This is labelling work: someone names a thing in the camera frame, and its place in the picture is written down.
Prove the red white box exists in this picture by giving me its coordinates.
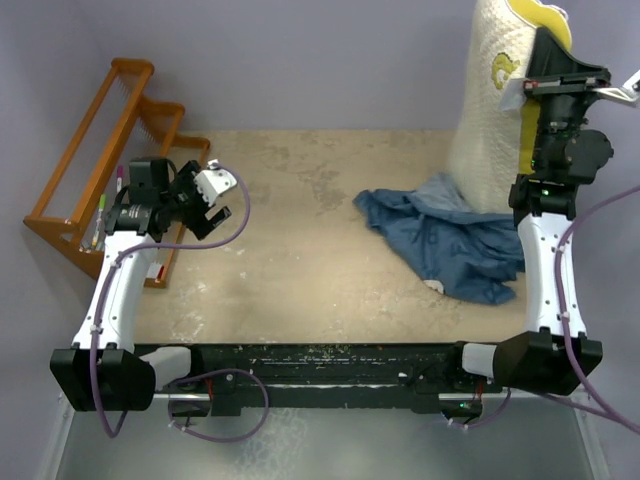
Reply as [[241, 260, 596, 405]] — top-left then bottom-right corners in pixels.
[[146, 262, 165, 283]]

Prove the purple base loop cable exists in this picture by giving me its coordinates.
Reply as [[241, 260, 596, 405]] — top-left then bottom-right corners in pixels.
[[167, 368, 271, 445]]

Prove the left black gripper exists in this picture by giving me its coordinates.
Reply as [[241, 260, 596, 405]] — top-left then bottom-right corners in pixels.
[[160, 161, 230, 240]]

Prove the white quilted pillow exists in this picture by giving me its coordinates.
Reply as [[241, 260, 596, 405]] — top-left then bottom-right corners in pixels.
[[447, 0, 574, 214]]

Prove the green marker pen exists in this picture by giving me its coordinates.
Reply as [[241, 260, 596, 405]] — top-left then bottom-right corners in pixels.
[[91, 193, 107, 250]]

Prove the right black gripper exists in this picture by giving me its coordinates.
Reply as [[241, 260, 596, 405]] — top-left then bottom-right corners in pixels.
[[522, 26, 611, 171]]

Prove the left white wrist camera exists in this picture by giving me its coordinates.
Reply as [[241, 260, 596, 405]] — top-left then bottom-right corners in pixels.
[[194, 159, 238, 207]]

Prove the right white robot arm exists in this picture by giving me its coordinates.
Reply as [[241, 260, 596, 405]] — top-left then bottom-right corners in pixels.
[[444, 27, 614, 396]]

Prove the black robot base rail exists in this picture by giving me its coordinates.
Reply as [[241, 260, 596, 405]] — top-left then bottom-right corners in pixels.
[[157, 343, 501, 416]]

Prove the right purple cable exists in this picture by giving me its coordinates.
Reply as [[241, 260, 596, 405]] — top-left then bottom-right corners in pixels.
[[544, 185, 640, 435]]

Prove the blue cartoon print pillowcase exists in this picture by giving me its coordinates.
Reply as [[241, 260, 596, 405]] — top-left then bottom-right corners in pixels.
[[353, 173, 525, 306]]

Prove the orange wooden rack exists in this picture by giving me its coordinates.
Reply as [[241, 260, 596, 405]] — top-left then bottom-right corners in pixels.
[[23, 58, 211, 279]]

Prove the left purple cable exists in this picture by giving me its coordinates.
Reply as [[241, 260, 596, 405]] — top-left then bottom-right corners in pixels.
[[89, 162, 252, 440]]

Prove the pink marker pen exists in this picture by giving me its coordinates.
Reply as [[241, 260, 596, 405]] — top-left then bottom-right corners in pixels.
[[116, 165, 124, 194]]

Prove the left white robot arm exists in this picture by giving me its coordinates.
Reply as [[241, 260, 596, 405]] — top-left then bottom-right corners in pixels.
[[50, 157, 238, 411]]

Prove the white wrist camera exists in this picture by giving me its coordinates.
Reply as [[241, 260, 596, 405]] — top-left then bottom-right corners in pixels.
[[594, 71, 640, 108], [194, 159, 238, 207]]

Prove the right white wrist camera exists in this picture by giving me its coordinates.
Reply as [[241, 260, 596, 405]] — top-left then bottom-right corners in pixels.
[[594, 71, 640, 108]]

